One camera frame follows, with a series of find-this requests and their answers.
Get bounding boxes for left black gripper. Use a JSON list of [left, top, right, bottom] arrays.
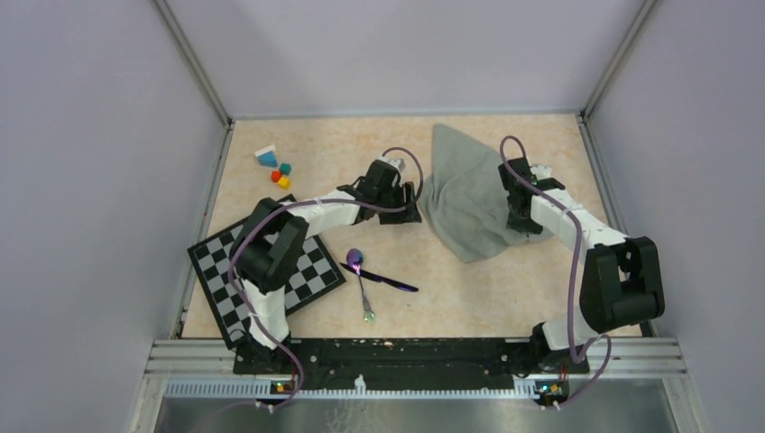
[[375, 181, 421, 225]]

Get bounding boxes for grey cloth napkin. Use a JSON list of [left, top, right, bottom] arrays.
[[418, 124, 552, 263]]

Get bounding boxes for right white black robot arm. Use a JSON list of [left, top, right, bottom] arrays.
[[498, 157, 665, 372]]

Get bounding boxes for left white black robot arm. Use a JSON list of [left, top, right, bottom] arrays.
[[229, 156, 422, 373]]

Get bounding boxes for iridescent purple spoon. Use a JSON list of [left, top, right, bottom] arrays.
[[346, 248, 375, 323]]

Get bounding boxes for iridescent purple knife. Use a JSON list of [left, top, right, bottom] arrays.
[[340, 263, 419, 293]]

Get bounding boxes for yellow cube block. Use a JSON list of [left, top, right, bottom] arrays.
[[277, 176, 291, 190]]

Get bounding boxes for blue white wedge block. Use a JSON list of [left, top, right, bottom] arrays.
[[253, 145, 279, 168]]

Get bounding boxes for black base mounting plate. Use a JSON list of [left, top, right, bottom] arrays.
[[233, 337, 590, 392]]

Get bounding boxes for black grey checkerboard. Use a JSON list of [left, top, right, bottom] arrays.
[[187, 218, 346, 349]]

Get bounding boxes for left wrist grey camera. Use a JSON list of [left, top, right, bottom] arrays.
[[380, 156, 406, 174]]

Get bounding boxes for right aluminium corner post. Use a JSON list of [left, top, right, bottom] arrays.
[[580, 0, 661, 124]]

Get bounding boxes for aluminium corner post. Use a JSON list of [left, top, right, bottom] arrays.
[[150, 0, 233, 130], [580, 0, 661, 124]]

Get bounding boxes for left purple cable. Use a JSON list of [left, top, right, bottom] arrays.
[[190, 146, 424, 419]]

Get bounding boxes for aluminium front frame rail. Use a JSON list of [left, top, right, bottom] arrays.
[[144, 337, 687, 401]]

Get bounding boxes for left aluminium corner post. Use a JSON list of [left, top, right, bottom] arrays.
[[150, 0, 233, 130]]

